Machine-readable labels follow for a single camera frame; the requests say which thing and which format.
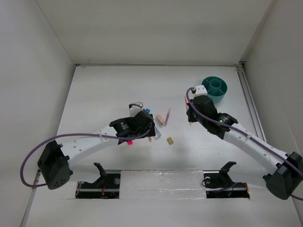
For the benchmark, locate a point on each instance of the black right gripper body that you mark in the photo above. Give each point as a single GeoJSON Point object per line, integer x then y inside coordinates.
{"type": "Point", "coordinates": [193, 117]}

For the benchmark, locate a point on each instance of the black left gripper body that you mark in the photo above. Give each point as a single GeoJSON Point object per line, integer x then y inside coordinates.
{"type": "Point", "coordinates": [144, 132]}

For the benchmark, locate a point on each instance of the red pink pen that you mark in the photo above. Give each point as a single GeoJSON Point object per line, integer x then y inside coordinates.
{"type": "Point", "coordinates": [187, 108]}

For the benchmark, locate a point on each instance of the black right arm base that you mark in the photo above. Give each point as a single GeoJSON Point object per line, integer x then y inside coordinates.
{"type": "Point", "coordinates": [218, 184]}

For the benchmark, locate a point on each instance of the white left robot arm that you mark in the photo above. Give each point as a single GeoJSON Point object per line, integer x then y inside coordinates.
{"type": "Point", "coordinates": [57, 160]}

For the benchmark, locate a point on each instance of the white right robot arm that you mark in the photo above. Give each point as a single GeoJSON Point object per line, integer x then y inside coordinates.
{"type": "Point", "coordinates": [284, 170]}

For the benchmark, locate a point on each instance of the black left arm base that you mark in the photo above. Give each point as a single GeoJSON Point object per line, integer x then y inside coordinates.
{"type": "Point", "coordinates": [107, 186]}

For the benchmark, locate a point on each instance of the clear bottle blue cap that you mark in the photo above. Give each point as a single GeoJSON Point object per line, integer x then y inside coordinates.
{"type": "Point", "coordinates": [157, 134]}

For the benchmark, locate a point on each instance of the pink eraser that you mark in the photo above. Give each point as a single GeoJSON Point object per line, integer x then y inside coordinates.
{"type": "Point", "coordinates": [160, 120]}

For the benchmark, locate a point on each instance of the teal round desk organizer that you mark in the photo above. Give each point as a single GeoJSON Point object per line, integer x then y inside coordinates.
{"type": "Point", "coordinates": [216, 88]}

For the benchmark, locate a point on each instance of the pink purple pen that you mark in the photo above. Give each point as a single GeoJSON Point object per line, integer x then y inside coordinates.
{"type": "Point", "coordinates": [167, 117]}

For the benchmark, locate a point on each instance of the small brass sharpener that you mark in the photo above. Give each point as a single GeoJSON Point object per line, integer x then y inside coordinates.
{"type": "Point", "coordinates": [170, 141]}

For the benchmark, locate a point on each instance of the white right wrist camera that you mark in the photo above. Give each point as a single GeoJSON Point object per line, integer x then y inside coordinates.
{"type": "Point", "coordinates": [199, 91]}

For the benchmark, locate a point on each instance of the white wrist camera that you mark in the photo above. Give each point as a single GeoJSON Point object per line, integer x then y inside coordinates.
{"type": "Point", "coordinates": [135, 108]}
{"type": "Point", "coordinates": [199, 91]}

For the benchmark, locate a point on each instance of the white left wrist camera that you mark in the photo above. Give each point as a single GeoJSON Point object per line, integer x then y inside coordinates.
{"type": "Point", "coordinates": [135, 108]}

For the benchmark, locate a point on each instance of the aluminium side rail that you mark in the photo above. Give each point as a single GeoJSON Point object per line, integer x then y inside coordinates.
{"type": "Point", "coordinates": [250, 101]}

